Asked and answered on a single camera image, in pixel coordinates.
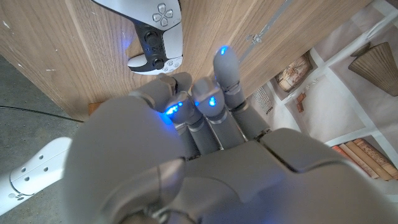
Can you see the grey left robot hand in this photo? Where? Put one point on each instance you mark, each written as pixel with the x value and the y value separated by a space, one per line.
pixel 217 180

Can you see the white black game controller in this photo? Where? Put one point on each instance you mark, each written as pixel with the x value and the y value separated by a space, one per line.
pixel 149 12

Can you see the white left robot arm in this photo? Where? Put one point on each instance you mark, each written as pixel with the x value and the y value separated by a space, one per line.
pixel 34 174

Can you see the printed bookshelf backdrop cloth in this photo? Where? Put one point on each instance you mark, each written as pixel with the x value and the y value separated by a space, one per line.
pixel 335 102

